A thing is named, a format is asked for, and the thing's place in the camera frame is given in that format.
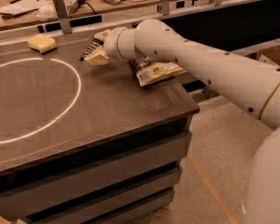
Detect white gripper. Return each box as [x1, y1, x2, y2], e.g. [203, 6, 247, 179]
[84, 27, 127, 65]

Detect black rxbar chocolate wrapper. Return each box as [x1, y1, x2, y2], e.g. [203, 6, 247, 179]
[80, 38, 104, 61]

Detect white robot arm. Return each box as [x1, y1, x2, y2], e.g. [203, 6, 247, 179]
[94, 20, 280, 224]

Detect yellow sponge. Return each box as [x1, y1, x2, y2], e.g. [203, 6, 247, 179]
[27, 34, 57, 54]

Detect grey power strip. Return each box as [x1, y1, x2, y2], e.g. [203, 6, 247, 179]
[66, 0, 86, 13]

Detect brown chip bag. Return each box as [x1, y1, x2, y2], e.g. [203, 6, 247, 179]
[130, 60, 185, 87]

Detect white papers on desk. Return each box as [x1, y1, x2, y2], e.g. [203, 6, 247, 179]
[0, 0, 42, 15]

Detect grey drawer cabinet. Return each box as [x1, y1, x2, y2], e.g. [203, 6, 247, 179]
[0, 32, 198, 224]

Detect metal bracket post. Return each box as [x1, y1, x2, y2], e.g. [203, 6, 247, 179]
[52, 0, 72, 34]

